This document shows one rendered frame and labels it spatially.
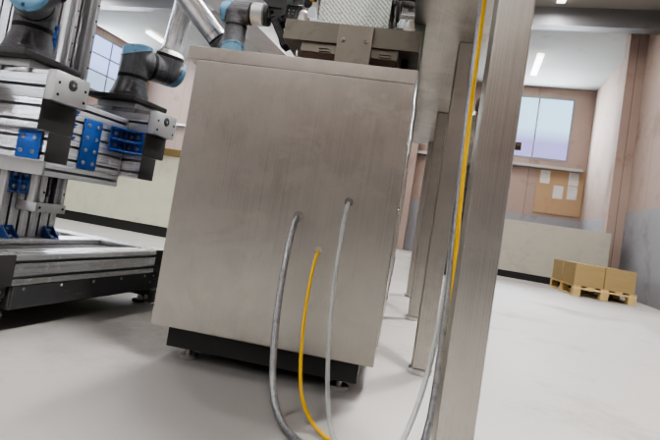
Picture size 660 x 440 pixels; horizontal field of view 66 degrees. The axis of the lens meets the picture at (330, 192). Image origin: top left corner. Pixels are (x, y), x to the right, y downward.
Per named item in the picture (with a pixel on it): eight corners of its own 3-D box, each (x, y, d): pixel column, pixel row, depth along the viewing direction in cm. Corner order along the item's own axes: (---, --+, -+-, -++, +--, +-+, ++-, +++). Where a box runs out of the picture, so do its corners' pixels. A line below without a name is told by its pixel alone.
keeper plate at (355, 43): (334, 64, 146) (340, 27, 147) (368, 68, 145) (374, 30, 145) (333, 61, 144) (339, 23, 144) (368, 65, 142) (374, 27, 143)
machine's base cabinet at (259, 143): (306, 276, 391) (324, 166, 395) (390, 291, 381) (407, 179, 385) (141, 358, 142) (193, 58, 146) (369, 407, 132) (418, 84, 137)
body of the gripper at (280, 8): (301, -1, 166) (265, -5, 168) (296, 25, 166) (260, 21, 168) (304, 9, 174) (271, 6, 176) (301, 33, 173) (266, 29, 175)
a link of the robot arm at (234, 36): (237, 65, 180) (242, 34, 181) (245, 57, 170) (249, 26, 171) (215, 59, 177) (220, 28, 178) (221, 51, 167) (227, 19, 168)
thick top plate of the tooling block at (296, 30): (294, 56, 165) (297, 37, 165) (417, 70, 159) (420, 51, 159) (283, 37, 149) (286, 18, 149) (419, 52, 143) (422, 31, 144)
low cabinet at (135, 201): (277, 242, 758) (288, 181, 763) (193, 244, 519) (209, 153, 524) (156, 221, 812) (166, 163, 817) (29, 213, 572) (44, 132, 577)
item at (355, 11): (312, 48, 169) (321, -6, 170) (383, 56, 165) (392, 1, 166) (312, 48, 168) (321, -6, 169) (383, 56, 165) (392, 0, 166)
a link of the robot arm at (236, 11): (224, 28, 177) (228, 5, 178) (254, 31, 176) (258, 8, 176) (216, 19, 170) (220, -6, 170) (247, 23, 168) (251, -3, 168)
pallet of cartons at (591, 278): (637, 306, 613) (641, 273, 615) (562, 294, 636) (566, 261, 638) (611, 297, 726) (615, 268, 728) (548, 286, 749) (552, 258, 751)
